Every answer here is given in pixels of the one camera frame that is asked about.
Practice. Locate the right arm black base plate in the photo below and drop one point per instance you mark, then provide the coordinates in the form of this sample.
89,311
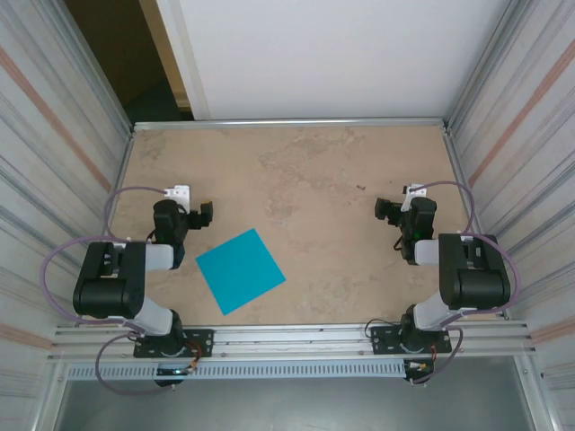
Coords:
384,337

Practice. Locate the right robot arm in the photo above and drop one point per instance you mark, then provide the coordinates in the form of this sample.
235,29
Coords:
476,283

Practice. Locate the blue paper sheet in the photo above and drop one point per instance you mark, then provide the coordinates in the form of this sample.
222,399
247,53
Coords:
240,270

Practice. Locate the wide aluminium mounting rail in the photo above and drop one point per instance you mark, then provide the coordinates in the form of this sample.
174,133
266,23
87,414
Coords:
292,341

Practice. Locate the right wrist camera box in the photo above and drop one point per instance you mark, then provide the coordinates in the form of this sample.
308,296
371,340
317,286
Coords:
413,195

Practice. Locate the striped translucent side panel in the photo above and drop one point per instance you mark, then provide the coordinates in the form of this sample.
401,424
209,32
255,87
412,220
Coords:
534,148
40,157

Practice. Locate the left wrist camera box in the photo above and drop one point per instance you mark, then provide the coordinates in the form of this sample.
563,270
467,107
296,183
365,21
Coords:
179,192

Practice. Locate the white door frame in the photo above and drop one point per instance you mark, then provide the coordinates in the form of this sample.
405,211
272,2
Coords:
184,58

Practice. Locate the black base controller box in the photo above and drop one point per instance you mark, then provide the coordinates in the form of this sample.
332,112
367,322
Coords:
418,372
170,376

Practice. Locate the thin aluminium table rail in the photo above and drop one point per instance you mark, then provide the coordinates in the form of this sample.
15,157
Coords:
287,124

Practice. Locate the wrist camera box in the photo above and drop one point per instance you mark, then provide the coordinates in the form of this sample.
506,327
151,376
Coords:
179,192
413,195

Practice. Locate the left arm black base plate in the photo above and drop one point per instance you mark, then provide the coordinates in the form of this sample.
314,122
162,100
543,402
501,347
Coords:
200,343

